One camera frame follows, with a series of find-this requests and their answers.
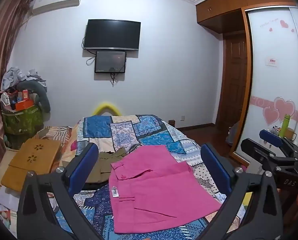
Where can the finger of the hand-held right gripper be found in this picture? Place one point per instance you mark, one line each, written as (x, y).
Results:
(258, 152)
(271, 137)

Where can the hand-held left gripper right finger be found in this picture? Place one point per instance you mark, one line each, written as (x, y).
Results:
(216, 170)

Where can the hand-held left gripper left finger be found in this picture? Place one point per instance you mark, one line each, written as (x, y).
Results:
(84, 165)

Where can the pink pants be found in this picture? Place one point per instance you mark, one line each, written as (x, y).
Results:
(159, 192)

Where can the green bottle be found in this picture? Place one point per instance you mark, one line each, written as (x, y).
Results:
(285, 127)

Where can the olive green garment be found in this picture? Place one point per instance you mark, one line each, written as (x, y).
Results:
(104, 165)

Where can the yellow mug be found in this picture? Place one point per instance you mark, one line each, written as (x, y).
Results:
(292, 133)

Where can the grey bag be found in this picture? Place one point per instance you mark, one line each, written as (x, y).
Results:
(233, 135)

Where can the striped orange bedding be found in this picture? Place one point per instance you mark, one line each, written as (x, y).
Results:
(53, 133)

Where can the wooden wardrobe with heart stickers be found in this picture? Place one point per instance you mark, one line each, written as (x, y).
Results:
(271, 92)

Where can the wooden lap desk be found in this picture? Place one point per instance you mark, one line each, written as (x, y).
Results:
(31, 162)

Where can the yellow plush toy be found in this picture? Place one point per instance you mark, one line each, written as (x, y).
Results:
(106, 107)

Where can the wooden room door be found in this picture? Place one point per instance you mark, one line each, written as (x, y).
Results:
(235, 80)

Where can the patchwork printed blanket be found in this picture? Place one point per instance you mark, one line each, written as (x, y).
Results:
(151, 135)

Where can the green patterned bag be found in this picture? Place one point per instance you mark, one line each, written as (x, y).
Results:
(22, 122)

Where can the red white sticker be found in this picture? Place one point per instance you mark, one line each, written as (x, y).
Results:
(272, 61)

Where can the grey bolster pillow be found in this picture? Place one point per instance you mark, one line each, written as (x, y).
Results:
(42, 97)

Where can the orange box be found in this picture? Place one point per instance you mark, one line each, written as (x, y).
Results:
(23, 105)

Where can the small red box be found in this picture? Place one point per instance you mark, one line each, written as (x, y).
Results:
(26, 95)

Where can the pile of grey clothes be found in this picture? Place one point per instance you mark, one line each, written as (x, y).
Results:
(16, 76)

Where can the striped pink curtain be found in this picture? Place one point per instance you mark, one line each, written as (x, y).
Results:
(3, 55)

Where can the white air conditioner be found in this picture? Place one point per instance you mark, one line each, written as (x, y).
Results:
(55, 1)

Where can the wooden bed post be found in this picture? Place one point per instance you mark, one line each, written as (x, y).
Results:
(172, 123)

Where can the small black wall monitor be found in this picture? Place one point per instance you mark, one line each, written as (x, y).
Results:
(110, 61)

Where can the black wall television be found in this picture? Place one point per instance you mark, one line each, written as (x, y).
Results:
(112, 33)

